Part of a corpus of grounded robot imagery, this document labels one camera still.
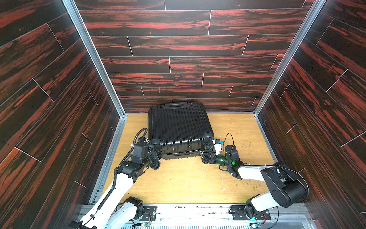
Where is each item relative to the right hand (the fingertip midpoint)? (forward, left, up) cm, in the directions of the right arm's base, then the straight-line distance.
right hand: (202, 153), depth 88 cm
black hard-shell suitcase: (+7, +12, +14) cm, 20 cm away
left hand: (-4, +25, +7) cm, 26 cm away
